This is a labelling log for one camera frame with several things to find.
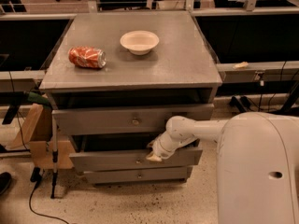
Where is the black stand foot right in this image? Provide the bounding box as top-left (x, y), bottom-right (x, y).
top-left (229, 96), bottom-right (251, 113)

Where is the white paper bowl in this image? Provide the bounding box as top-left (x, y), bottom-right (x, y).
top-left (120, 31), bottom-right (160, 55)

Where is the black shoe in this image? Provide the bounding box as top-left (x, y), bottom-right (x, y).
top-left (0, 172), bottom-right (12, 195)

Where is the green handled tool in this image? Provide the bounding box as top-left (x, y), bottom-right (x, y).
top-left (26, 91), bottom-right (51, 107)

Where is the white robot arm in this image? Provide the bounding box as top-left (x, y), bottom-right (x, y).
top-left (147, 112), bottom-right (299, 224)

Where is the black floor cable left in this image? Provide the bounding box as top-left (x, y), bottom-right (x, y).
top-left (28, 179), bottom-right (69, 224)

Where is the silver black tripod leg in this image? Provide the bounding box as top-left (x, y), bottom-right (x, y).
top-left (50, 117), bottom-right (58, 199)

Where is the grey top drawer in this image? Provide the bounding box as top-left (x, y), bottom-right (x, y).
top-left (52, 104), bottom-right (214, 135)

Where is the small beige scrap on rail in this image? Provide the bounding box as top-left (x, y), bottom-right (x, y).
top-left (233, 62), bottom-right (249, 69)

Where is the crushed orange soda can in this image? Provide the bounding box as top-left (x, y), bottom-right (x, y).
top-left (68, 47), bottom-right (107, 69)

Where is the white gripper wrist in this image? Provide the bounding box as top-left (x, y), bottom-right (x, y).
top-left (146, 132), bottom-right (182, 162)

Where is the grey drawer cabinet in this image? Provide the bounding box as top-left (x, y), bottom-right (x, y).
top-left (39, 10), bottom-right (223, 185)

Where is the grey bottom drawer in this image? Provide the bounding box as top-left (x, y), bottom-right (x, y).
top-left (84, 166), bottom-right (192, 184)

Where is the wooden stand left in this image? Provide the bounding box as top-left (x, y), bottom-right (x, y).
top-left (8, 104), bottom-right (75, 169)

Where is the grey drawer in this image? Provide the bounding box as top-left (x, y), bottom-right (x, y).
top-left (69, 147), bottom-right (202, 172)
top-left (84, 166), bottom-right (192, 184)
top-left (52, 104), bottom-right (214, 135)

